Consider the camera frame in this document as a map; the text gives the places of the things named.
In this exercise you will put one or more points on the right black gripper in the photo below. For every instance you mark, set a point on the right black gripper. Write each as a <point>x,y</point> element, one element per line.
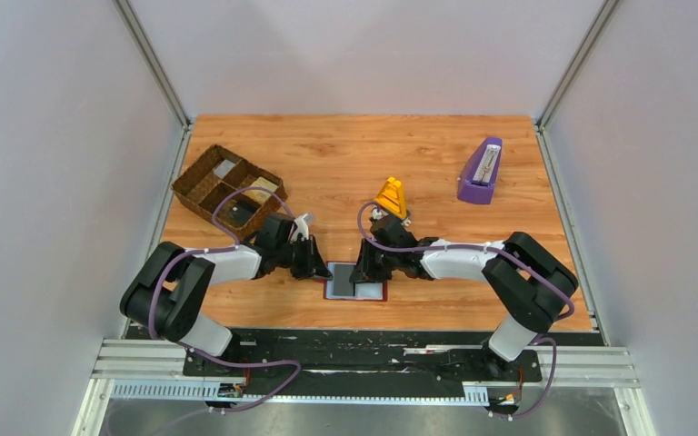
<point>372,259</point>

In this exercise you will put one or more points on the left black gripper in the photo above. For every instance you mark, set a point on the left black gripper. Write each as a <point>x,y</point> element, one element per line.
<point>308,259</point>

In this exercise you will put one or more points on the grey card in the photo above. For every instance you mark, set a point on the grey card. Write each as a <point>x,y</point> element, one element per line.
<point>341,286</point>

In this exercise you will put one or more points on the red leather card holder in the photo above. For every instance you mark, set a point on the red leather card holder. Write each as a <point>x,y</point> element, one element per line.
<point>365,291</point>

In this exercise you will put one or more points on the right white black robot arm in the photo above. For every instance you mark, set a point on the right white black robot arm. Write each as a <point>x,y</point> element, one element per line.
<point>535,288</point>

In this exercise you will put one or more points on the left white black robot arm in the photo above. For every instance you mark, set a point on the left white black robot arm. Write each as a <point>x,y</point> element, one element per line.
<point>167,294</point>

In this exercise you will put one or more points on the gold card in basket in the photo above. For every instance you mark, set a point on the gold card in basket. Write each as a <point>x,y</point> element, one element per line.
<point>261,189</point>

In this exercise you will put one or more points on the black card in basket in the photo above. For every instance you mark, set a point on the black card in basket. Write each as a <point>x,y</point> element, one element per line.
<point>240,214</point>

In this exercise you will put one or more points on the silver card in basket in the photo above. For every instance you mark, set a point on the silver card in basket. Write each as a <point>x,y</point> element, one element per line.
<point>224,168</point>

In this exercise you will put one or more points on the yellow toy truck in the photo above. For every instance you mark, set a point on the yellow toy truck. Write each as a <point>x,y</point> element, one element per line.
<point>391,198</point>

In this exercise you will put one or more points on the brown woven divided basket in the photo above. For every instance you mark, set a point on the brown woven divided basket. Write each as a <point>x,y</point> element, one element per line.
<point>210,197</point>

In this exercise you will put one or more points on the purple metronome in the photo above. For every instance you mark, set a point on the purple metronome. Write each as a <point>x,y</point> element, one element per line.
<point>477,180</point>

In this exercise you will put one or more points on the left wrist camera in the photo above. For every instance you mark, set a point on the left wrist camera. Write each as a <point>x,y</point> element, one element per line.
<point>302,227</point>

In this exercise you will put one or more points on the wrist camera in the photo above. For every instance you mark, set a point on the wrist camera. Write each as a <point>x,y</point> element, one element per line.
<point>378,213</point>
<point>302,227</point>

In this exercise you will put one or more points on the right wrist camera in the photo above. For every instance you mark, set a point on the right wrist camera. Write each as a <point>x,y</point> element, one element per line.
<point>378,213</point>

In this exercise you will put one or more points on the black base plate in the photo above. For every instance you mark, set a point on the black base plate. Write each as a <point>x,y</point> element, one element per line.
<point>367,362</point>

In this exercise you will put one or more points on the white slotted cable duct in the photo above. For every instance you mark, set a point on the white slotted cable duct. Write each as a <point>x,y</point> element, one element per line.
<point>218,391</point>

